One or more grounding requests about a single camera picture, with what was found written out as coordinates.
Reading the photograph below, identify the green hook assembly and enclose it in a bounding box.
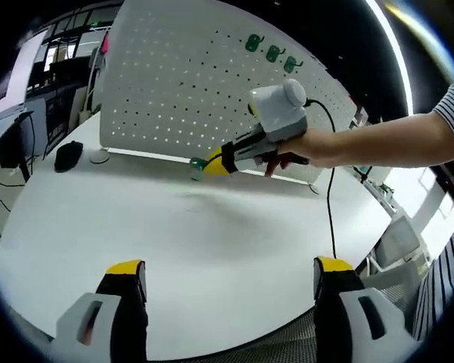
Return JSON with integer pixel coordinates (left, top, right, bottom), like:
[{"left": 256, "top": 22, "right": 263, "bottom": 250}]
[
  {"left": 265, "top": 44, "right": 286, "bottom": 64},
  {"left": 283, "top": 55, "right": 305, "bottom": 74},
  {"left": 245, "top": 33, "right": 266, "bottom": 54},
  {"left": 189, "top": 156, "right": 209, "bottom": 182}
]

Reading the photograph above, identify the ceiling light strip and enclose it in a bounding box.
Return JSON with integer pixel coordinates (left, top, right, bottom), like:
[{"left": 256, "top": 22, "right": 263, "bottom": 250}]
[{"left": 365, "top": 0, "right": 415, "bottom": 114}]

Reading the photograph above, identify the white perforated mounting plate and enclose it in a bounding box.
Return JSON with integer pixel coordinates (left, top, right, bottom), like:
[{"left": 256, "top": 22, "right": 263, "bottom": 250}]
[{"left": 89, "top": 0, "right": 359, "bottom": 196}]

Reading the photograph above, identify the person's right hand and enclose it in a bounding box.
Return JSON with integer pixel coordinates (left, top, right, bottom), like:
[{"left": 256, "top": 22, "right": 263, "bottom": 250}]
[{"left": 263, "top": 129, "right": 329, "bottom": 178}]

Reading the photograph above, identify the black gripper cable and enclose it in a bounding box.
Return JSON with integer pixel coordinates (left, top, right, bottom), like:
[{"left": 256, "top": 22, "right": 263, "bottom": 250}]
[{"left": 305, "top": 98, "right": 340, "bottom": 262}]

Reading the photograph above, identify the black round object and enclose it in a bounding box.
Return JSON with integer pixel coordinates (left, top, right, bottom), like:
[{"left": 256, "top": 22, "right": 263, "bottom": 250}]
[{"left": 54, "top": 140, "right": 85, "bottom": 173}]

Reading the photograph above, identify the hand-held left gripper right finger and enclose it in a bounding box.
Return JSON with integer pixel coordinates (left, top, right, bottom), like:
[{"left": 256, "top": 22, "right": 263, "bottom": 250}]
[{"left": 313, "top": 256, "right": 415, "bottom": 363}]

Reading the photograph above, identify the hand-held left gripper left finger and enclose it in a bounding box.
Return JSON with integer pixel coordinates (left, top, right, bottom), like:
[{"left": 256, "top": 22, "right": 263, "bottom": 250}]
[{"left": 47, "top": 259, "right": 149, "bottom": 363}]

